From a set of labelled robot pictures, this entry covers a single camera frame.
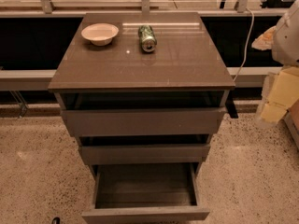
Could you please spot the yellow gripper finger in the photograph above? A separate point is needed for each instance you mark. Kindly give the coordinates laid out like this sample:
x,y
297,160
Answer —
x,y
265,40

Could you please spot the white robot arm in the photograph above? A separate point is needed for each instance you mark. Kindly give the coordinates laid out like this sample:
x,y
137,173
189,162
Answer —
x,y
285,49

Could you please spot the grey drawer cabinet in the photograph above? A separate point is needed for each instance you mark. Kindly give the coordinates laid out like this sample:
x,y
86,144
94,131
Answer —
x,y
184,64

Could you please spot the green soda can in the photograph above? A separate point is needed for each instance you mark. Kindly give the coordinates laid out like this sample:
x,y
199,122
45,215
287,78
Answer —
x,y
147,38

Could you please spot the small black floor object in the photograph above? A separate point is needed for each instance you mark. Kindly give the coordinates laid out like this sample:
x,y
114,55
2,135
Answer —
x,y
56,220

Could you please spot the cardboard box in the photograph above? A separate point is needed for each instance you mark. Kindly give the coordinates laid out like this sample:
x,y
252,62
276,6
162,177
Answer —
x,y
292,122

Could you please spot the grey drawer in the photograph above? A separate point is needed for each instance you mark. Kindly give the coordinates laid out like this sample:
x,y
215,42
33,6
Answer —
x,y
136,193
116,120
117,153

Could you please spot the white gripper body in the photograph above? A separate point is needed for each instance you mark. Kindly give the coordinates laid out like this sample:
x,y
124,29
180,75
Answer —
x,y
287,41

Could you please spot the grey middle drawer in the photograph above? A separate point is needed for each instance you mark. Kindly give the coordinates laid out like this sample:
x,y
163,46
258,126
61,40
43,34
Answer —
x,y
117,153

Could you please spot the grey bottom drawer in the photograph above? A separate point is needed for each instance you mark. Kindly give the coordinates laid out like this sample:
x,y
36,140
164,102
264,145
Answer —
x,y
136,193

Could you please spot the white ceramic bowl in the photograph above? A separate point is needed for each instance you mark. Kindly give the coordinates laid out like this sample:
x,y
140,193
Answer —
x,y
100,34

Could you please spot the grey top drawer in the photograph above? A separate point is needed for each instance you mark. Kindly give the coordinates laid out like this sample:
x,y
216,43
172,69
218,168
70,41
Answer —
x,y
116,120

